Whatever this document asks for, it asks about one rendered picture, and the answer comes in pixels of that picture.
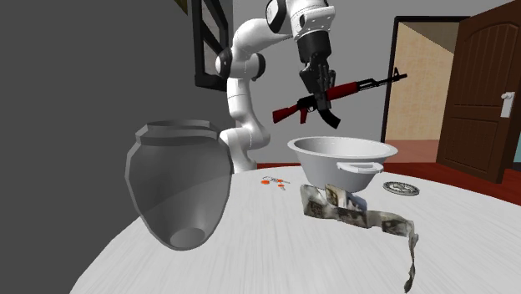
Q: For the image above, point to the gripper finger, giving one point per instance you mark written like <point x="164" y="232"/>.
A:
<point x="309" y="79"/>
<point x="327" y="81"/>

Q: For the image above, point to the brown wooden door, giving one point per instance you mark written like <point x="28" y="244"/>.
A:
<point x="480" y="89"/>

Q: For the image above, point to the black framed window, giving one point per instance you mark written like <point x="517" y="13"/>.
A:
<point x="203" y="45"/>

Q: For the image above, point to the round silver disc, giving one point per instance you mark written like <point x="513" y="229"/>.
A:
<point x="401" y="188"/>

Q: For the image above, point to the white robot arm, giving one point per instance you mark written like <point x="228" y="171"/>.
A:
<point x="241" y="101"/>

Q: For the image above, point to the red and black toy rifle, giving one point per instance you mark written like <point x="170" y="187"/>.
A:
<point x="346" y="88"/>

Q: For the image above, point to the black door frame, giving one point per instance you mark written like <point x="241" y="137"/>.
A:
<point x="390" y="81"/>

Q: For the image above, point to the keys with orange tags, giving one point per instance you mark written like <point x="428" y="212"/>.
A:
<point x="276" y="181"/>

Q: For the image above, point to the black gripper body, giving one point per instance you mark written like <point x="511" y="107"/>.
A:
<point x="314" y="45"/>

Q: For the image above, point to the large grey vase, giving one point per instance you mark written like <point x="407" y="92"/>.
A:
<point x="175" y="187"/>

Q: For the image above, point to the crumpled printed paper strip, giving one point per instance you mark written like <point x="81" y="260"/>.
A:
<point x="350" y="213"/>

